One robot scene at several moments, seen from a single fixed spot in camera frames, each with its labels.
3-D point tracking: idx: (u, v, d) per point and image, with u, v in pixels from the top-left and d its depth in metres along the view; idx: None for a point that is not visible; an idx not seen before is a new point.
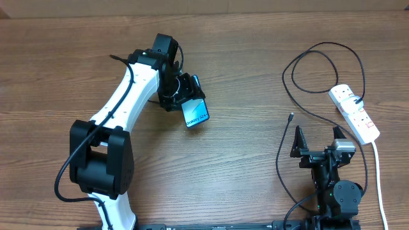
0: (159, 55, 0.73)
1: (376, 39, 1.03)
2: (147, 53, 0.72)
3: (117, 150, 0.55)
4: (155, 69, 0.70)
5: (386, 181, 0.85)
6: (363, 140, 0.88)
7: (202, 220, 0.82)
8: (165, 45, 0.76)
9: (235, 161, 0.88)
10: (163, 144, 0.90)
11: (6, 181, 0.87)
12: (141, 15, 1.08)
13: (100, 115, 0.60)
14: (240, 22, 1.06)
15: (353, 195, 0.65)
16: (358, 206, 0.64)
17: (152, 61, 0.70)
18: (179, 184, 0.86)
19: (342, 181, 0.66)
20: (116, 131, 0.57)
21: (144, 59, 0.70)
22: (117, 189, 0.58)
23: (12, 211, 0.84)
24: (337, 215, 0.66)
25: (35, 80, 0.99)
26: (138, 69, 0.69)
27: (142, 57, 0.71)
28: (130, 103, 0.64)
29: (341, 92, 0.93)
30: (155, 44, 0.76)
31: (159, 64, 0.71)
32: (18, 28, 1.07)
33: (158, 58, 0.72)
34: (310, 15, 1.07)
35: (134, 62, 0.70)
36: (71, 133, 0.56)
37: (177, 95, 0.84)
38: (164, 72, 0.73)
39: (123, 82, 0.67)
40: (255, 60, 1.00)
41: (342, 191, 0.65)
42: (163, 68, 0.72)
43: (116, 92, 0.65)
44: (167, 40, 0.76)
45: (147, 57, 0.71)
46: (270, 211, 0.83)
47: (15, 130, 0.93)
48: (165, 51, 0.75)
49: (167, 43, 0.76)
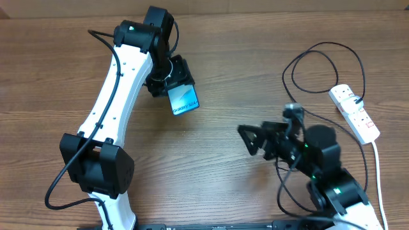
0: (147, 29, 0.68)
1: (376, 39, 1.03)
2: (135, 28, 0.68)
3: (110, 164, 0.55)
4: (144, 52, 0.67)
5: (386, 181, 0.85)
6: (363, 140, 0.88)
7: (202, 220, 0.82)
8: (158, 19, 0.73)
9: (235, 161, 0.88)
10: (163, 144, 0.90)
11: (6, 181, 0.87)
12: (141, 15, 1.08)
13: (88, 126, 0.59)
14: (240, 22, 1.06)
15: (326, 135, 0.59)
16: (336, 141, 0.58)
17: (140, 39, 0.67)
18: (179, 184, 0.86)
19: (310, 126, 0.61)
20: (107, 143, 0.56)
21: (132, 39, 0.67)
22: (118, 191, 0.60)
23: (11, 211, 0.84)
24: (324, 163, 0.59)
25: (35, 80, 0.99)
26: (125, 57, 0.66)
27: (129, 34, 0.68)
28: (119, 105, 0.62)
29: (341, 92, 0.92)
30: (147, 17, 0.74)
31: (148, 43, 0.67)
32: (18, 28, 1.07)
33: (147, 33, 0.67)
34: (310, 15, 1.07)
35: (121, 43, 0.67)
36: (62, 147, 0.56)
37: (169, 79, 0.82)
38: (157, 46, 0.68)
39: (110, 76, 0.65)
40: (255, 60, 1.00)
41: (316, 135, 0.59)
42: (156, 43, 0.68)
43: (104, 91, 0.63)
44: (161, 13, 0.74)
45: (135, 33, 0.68)
46: (270, 211, 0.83)
47: (15, 130, 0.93)
48: (158, 25, 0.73)
49: (160, 18, 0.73)
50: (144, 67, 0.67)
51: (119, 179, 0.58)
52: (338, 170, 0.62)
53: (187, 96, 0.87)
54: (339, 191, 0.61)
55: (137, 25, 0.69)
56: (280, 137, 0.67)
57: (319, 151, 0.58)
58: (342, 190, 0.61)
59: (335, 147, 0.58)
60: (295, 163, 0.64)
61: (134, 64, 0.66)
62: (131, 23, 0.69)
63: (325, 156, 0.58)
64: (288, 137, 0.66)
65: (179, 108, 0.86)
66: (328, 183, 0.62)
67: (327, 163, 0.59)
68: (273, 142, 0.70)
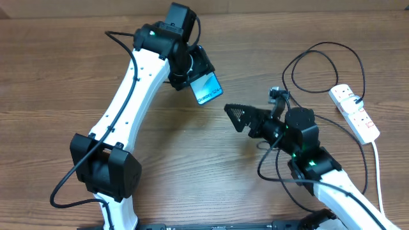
0: (168, 34, 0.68)
1: (376, 39, 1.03)
2: (155, 34, 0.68)
3: (118, 168, 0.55)
4: (163, 58, 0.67)
5: (386, 181, 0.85)
6: (363, 140, 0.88)
7: (203, 220, 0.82)
8: (179, 18, 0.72)
9: (236, 161, 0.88)
10: (163, 144, 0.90)
11: (6, 181, 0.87)
12: (141, 15, 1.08)
13: (100, 128, 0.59)
14: (240, 22, 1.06)
15: (305, 117, 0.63)
16: (314, 123, 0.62)
17: (159, 46, 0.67)
18: (179, 184, 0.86)
19: (290, 109, 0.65)
20: (117, 147, 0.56)
21: (151, 44, 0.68)
22: (123, 195, 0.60)
23: (11, 211, 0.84)
24: (303, 144, 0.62)
25: (35, 80, 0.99)
26: (143, 62, 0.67)
27: (149, 39, 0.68)
28: (132, 110, 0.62)
29: (341, 92, 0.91)
30: (169, 16, 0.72)
31: (167, 49, 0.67)
32: (18, 28, 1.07)
33: (167, 39, 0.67)
34: (310, 15, 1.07)
35: (140, 47, 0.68)
36: (72, 147, 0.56)
37: (191, 72, 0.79)
38: (176, 53, 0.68)
39: (126, 80, 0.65)
40: (255, 60, 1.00)
41: (294, 117, 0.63)
42: (175, 49, 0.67)
43: (119, 94, 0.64)
44: (183, 12, 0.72)
45: (155, 38, 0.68)
46: (270, 211, 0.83)
47: (15, 130, 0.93)
48: (179, 25, 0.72)
49: (181, 18, 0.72)
50: (161, 73, 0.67)
51: (126, 184, 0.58)
52: (317, 148, 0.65)
53: (209, 84, 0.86)
54: (314, 164, 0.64)
55: (159, 30, 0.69)
56: (266, 116, 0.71)
57: (298, 132, 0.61)
58: (318, 163, 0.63)
59: (314, 129, 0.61)
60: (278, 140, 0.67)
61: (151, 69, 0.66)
62: (152, 28, 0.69)
63: (305, 136, 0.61)
64: (272, 118, 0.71)
65: (204, 97, 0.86)
66: (305, 159, 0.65)
67: (306, 144, 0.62)
68: (259, 121, 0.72)
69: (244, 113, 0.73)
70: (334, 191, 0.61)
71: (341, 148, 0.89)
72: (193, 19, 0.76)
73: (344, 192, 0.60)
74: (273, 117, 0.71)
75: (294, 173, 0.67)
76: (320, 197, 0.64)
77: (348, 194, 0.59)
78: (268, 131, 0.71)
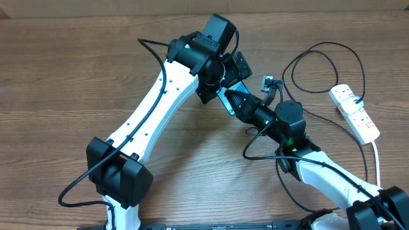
0: (204, 50, 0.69)
1: (376, 39, 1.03)
2: (190, 46, 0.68)
3: (130, 179, 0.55)
4: (193, 73, 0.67)
5: (386, 181, 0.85)
6: (363, 140, 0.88)
7: (202, 220, 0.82)
8: (217, 32, 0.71)
9: (236, 161, 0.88)
10: (163, 144, 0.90)
11: (6, 181, 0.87)
12: (141, 15, 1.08)
13: (119, 135, 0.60)
14: (241, 22, 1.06)
15: (294, 110, 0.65)
16: (302, 117, 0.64)
17: (193, 59, 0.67)
18: (179, 184, 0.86)
19: (280, 103, 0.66)
20: (131, 159, 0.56)
21: (185, 57, 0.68)
22: (131, 204, 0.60)
23: (11, 211, 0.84)
24: (291, 136, 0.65)
25: (35, 80, 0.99)
26: (172, 75, 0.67)
27: (183, 51, 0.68)
28: (153, 124, 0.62)
29: (341, 92, 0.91)
30: (208, 29, 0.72)
31: (199, 64, 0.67)
32: (18, 28, 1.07)
33: (201, 54, 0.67)
34: (310, 15, 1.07)
35: (172, 59, 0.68)
36: (91, 149, 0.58)
37: (223, 81, 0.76)
38: (208, 68, 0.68)
39: (153, 91, 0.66)
40: (255, 60, 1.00)
41: (284, 112, 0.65)
42: (208, 64, 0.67)
43: (144, 105, 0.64)
44: (221, 27, 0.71)
45: (190, 52, 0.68)
46: (270, 211, 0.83)
47: (15, 130, 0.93)
48: (216, 39, 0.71)
49: (219, 31, 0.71)
50: (186, 87, 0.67)
51: (135, 193, 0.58)
52: (302, 137, 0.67)
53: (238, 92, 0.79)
54: (294, 150, 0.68)
55: (195, 43, 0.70)
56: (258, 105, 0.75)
57: (287, 126, 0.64)
58: (300, 150, 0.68)
59: (301, 122, 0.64)
60: (268, 126, 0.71)
61: (179, 84, 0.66)
62: (188, 41, 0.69)
63: (293, 130, 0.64)
64: (264, 105, 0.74)
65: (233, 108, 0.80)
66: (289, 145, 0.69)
67: (293, 135, 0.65)
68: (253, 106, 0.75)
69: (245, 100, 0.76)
70: (312, 165, 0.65)
71: (341, 148, 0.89)
72: (232, 32, 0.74)
73: (319, 164, 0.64)
74: (265, 105, 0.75)
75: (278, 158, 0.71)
76: (305, 179, 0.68)
77: (323, 164, 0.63)
78: (258, 117, 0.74)
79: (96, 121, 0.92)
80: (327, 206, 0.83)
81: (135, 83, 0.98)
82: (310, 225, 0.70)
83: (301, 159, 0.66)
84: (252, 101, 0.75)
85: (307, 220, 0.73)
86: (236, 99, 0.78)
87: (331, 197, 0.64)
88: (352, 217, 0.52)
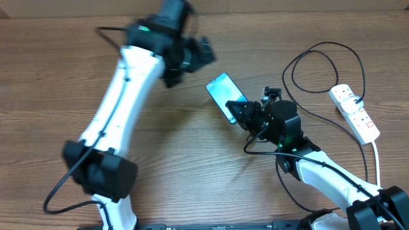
0: (163, 29, 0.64)
1: (376, 39, 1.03)
2: (147, 28, 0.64)
3: (112, 174, 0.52)
4: (155, 55, 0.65)
5: (386, 181, 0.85)
6: (363, 140, 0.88)
7: (202, 220, 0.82)
8: (173, 9, 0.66)
9: (236, 161, 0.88)
10: (163, 144, 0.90)
11: (6, 181, 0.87)
12: (141, 15, 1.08)
13: (91, 132, 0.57)
14: (241, 22, 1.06)
15: (288, 107, 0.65)
16: (296, 113, 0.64)
17: (150, 40, 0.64)
18: (179, 184, 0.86)
19: (275, 101, 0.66)
20: (109, 154, 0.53)
21: (143, 40, 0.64)
22: (119, 197, 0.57)
23: (12, 211, 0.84)
24: (287, 134, 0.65)
25: (35, 80, 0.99)
26: (134, 62, 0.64)
27: (140, 35, 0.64)
28: (124, 114, 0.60)
29: (342, 92, 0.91)
30: (165, 7, 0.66)
31: (159, 46, 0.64)
32: (18, 28, 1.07)
33: (161, 35, 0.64)
34: (310, 15, 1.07)
35: (130, 44, 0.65)
36: (63, 154, 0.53)
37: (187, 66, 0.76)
38: (165, 48, 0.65)
39: (117, 81, 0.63)
40: (255, 60, 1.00)
41: (278, 109, 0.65)
42: (164, 45, 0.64)
43: (109, 97, 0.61)
44: (176, 4, 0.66)
45: (147, 32, 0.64)
46: (270, 211, 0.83)
47: (15, 130, 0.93)
48: (172, 17, 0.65)
49: (176, 8, 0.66)
50: (152, 70, 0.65)
51: (121, 186, 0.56)
52: (300, 136, 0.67)
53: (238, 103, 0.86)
54: (294, 150, 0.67)
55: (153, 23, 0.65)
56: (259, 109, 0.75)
57: (283, 123, 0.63)
58: (300, 150, 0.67)
59: (296, 119, 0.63)
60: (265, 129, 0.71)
61: (143, 69, 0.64)
62: (145, 23, 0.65)
63: (288, 127, 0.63)
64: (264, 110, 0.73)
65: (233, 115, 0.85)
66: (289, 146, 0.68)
67: (290, 134, 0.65)
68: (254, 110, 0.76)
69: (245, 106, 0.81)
70: (312, 165, 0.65)
71: (341, 148, 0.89)
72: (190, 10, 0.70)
73: (319, 164, 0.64)
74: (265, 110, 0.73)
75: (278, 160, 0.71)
76: (305, 179, 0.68)
77: (323, 164, 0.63)
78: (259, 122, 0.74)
79: None
80: (327, 206, 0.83)
81: None
82: (310, 225, 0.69)
83: (301, 158, 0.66)
84: (254, 104, 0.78)
85: (307, 220, 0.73)
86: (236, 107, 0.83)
87: (331, 197, 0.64)
88: (352, 217, 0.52)
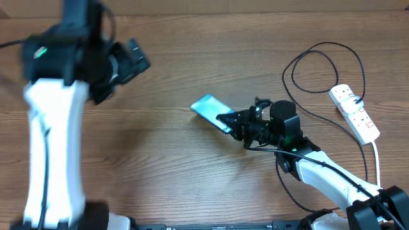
0: (61, 39, 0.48)
1: (376, 39, 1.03)
2: (46, 49, 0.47)
3: None
4: (69, 84, 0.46)
5: (386, 181, 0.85)
6: (363, 140, 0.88)
7: (202, 221, 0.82)
8: (78, 15, 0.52)
9: (235, 161, 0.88)
10: (163, 144, 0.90)
11: (6, 181, 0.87)
12: (141, 15, 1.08)
13: (32, 208, 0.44)
14: (240, 22, 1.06)
15: (287, 107, 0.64)
16: (296, 114, 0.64)
17: (54, 61, 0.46)
18: (179, 184, 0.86)
19: (275, 102, 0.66)
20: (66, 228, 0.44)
21: (46, 68, 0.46)
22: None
23: (12, 211, 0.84)
24: (288, 135, 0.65)
25: None
26: (48, 102, 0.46)
27: (37, 62, 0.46)
28: (61, 167, 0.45)
29: (342, 92, 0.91)
30: (64, 16, 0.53)
31: (71, 61, 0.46)
32: (17, 27, 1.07)
33: (60, 55, 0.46)
34: (310, 15, 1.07)
35: (33, 77, 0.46)
36: None
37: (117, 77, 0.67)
38: (82, 62, 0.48)
39: (33, 134, 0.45)
40: (255, 60, 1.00)
41: (278, 110, 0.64)
42: (80, 55, 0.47)
43: (33, 157, 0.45)
44: (82, 6, 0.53)
45: (48, 53, 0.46)
46: (270, 211, 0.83)
47: (15, 130, 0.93)
48: (80, 23, 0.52)
49: (82, 11, 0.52)
50: (76, 105, 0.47)
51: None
52: (300, 135, 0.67)
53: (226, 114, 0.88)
54: (294, 149, 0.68)
55: (53, 38, 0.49)
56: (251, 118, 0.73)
57: (283, 124, 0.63)
58: (299, 150, 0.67)
59: (296, 119, 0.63)
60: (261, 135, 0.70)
61: (60, 111, 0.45)
62: (42, 39, 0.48)
63: (287, 127, 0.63)
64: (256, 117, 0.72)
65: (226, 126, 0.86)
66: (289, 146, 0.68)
67: (291, 134, 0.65)
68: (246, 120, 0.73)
69: (238, 116, 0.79)
70: (312, 165, 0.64)
71: (341, 148, 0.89)
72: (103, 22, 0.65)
73: (319, 164, 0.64)
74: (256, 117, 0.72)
75: (278, 160, 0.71)
76: (305, 179, 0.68)
77: (323, 164, 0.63)
78: (252, 130, 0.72)
79: (97, 122, 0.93)
80: (327, 206, 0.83)
81: (135, 83, 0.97)
82: (310, 225, 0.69)
83: (301, 158, 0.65)
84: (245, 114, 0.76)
85: (306, 220, 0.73)
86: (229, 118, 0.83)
87: (331, 197, 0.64)
88: (352, 217, 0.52)
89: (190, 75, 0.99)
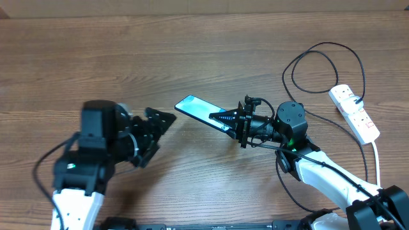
0: (89, 154, 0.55)
1: (376, 39, 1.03)
2: (75, 165, 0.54)
3: None
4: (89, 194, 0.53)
5: (386, 181, 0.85)
6: (363, 140, 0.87)
7: (202, 220, 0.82)
8: (96, 127, 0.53)
9: (236, 162, 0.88)
10: (163, 144, 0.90)
11: (5, 181, 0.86)
12: (142, 15, 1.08)
13: None
14: (240, 22, 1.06)
15: (296, 111, 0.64)
16: (304, 119, 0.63)
17: (82, 175, 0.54)
18: (179, 184, 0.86)
19: (283, 103, 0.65)
20: None
21: (73, 179, 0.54)
22: None
23: (11, 211, 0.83)
24: (293, 137, 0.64)
25: (35, 80, 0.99)
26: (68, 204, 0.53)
27: (68, 174, 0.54)
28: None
29: (342, 92, 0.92)
30: (84, 126, 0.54)
31: (94, 177, 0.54)
32: (17, 28, 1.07)
33: (87, 172, 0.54)
34: (310, 15, 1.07)
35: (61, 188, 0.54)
36: None
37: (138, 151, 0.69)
38: (104, 177, 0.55)
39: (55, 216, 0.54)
40: (255, 60, 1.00)
41: (285, 113, 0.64)
42: (102, 174, 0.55)
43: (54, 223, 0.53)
44: (98, 119, 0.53)
45: (77, 169, 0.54)
46: (270, 211, 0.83)
47: (15, 130, 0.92)
48: (98, 134, 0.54)
49: (98, 126, 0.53)
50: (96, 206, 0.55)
51: None
52: (303, 137, 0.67)
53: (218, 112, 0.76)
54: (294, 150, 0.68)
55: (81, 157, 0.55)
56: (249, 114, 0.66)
57: (289, 128, 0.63)
58: (300, 151, 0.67)
59: (303, 124, 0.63)
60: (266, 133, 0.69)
61: (80, 212, 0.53)
62: (73, 156, 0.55)
63: (294, 131, 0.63)
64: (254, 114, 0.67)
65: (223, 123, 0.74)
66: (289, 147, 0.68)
67: (295, 137, 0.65)
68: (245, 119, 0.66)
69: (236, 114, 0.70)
70: (312, 165, 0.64)
71: (341, 148, 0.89)
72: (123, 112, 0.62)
73: (319, 164, 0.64)
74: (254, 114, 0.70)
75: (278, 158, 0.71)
76: (305, 179, 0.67)
77: (323, 163, 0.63)
78: (255, 130, 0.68)
79: None
80: (327, 205, 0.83)
81: (135, 84, 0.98)
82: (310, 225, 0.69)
83: (302, 158, 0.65)
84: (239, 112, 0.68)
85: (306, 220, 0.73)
86: (221, 117, 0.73)
87: (331, 197, 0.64)
88: (351, 217, 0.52)
89: (190, 75, 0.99)
